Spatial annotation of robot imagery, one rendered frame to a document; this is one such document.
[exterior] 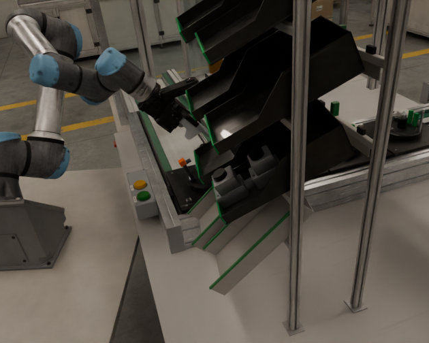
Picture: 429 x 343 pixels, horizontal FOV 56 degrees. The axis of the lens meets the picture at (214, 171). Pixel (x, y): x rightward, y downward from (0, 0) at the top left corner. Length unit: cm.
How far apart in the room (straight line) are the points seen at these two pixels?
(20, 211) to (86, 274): 26
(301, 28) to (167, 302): 77
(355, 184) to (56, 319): 97
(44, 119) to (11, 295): 55
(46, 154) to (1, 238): 30
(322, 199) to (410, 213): 28
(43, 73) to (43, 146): 38
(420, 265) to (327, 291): 27
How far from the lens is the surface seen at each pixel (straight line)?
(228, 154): 95
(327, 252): 122
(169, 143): 168
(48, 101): 143
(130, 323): 221
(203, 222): 110
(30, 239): 127
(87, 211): 150
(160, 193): 132
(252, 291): 111
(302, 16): 62
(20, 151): 137
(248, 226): 96
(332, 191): 134
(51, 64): 109
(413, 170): 151
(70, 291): 123
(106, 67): 107
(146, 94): 110
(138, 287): 236
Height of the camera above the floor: 170
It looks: 33 degrees down
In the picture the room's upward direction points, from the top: 6 degrees counter-clockwise
